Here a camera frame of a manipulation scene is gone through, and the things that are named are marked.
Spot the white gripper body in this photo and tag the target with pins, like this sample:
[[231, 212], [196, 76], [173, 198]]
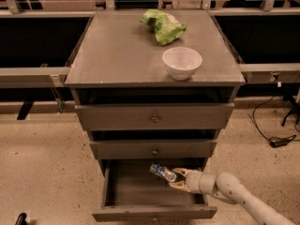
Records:
[[194, 182]]

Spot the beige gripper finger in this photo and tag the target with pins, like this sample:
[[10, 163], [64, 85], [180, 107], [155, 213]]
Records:
[[179, 186], [182, 171]]

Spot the silver blue redbull can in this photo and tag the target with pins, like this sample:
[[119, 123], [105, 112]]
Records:
[[163, 172]]

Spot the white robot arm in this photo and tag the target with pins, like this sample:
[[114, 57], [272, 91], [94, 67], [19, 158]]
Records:
[[228, 188]]

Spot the middle grey drawer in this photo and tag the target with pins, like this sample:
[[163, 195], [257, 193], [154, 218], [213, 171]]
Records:
[[131, 149]]

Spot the bottom grey open drawer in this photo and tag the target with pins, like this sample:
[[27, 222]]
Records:
[[132, 192]]

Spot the top grey drawer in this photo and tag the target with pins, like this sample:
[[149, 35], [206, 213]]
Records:
[[154, 116]]

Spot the grey drawer cabinet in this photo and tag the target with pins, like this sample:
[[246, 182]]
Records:
[[119, 62]]

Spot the white ceramic bowl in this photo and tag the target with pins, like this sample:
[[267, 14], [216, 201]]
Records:
[[181, 62]]

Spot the green chip bag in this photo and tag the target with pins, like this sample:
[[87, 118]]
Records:
[[167, 28]]

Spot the black object bottom left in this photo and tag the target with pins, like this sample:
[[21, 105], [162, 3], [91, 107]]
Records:
[[21, 219]]

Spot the grey metal rail right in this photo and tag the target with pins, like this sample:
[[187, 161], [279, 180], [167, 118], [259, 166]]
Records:
[[271, 73]]

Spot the grey metal rail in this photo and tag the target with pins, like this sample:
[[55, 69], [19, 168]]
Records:
[[271, 73], [33, 77]]

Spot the grey metal rail left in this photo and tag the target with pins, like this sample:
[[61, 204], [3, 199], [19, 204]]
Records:
[[33, 77]]

